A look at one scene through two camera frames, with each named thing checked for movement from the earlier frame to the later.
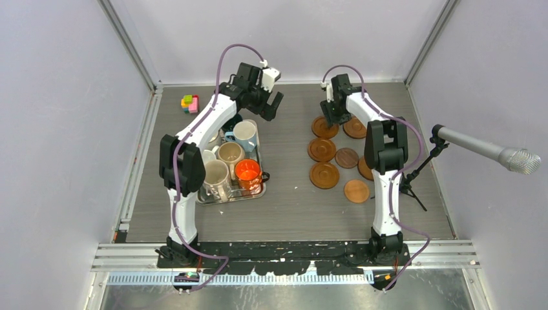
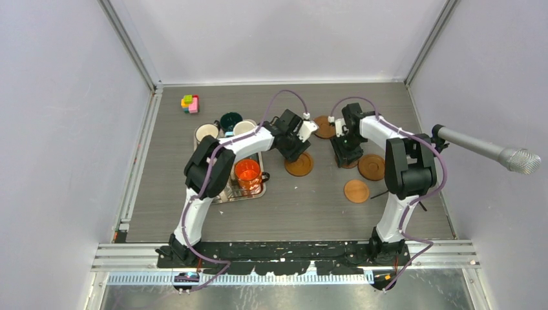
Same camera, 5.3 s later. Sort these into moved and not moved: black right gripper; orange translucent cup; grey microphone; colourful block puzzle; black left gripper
Moved: black left gripper; black right gripper
Not moved: orange translucent cup; grey microphone; colourful block puzzle
